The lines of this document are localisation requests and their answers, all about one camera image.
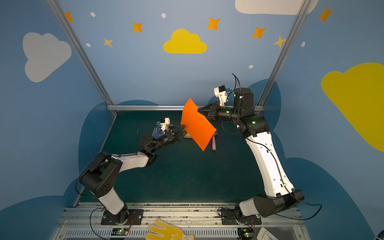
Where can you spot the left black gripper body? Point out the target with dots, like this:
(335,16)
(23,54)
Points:
(171,135)

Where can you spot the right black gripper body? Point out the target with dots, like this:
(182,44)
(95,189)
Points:
(214,111)

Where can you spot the orange square paper sheet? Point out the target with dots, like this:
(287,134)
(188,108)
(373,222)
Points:
(197,125)

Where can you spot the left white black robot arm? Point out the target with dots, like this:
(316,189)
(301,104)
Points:
(100,175)

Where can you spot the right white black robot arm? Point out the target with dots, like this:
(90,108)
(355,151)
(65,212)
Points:
(280,193)

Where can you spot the right blue dotted work glove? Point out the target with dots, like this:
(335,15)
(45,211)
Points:
(188,136)

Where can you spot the blue dotted work glove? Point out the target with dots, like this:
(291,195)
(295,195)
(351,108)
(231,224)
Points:
(158,134)
(188,136)

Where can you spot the left blue dotted work glove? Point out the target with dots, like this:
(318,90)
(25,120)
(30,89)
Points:
(158,134)

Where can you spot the purple pink spatula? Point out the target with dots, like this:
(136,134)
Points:
(214,145)

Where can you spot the yellow dotted work glove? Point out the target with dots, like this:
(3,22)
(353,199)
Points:
(161,230)

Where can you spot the left green circuit board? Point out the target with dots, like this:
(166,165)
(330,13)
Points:
(120,232)

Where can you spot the green circuit board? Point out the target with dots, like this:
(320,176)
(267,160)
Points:
(245,234)
(120,232)

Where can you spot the right green circuit board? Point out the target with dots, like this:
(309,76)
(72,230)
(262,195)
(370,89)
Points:
(245,234)

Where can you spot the white plastic object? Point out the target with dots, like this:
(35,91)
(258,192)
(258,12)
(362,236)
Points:
(264,234)

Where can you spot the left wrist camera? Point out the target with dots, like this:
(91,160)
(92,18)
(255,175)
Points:
(165,123)

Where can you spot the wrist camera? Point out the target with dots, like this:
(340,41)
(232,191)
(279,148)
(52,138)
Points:
(222,94)
(165,123)

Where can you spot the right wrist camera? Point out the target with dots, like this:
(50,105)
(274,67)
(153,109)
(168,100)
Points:
(222,94)

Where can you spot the aluminium rear frame bar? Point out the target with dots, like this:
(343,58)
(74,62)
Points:
(127,108)

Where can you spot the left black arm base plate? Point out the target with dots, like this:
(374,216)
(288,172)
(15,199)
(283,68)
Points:
(135,216)

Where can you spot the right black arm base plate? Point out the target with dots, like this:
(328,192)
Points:
(233,217)

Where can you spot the right aluminium frame post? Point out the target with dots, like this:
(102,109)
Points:
(292,34)

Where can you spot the aluminium frame post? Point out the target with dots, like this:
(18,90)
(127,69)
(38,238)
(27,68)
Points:
(292,34)
(59,13)

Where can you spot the left aluminium frame post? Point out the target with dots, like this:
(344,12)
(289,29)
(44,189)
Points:
(59,13)

